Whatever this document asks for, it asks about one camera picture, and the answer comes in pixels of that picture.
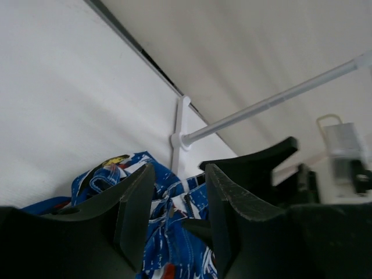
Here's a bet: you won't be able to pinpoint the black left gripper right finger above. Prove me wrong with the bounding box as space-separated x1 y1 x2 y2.
205 164 371 278

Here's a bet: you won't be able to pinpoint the white clothes rack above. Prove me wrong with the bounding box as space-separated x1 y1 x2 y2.
170 50 371 177

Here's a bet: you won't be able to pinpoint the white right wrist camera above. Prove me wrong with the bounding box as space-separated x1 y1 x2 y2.
316 114 369 184

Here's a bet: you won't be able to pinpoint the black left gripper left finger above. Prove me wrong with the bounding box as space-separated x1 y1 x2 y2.
1 164 155 278

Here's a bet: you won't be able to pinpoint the blue white red patterned trousers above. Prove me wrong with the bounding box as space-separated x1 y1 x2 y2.
23 151 217 278

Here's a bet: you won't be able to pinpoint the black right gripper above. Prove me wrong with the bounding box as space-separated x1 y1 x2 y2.
199 137 372 206

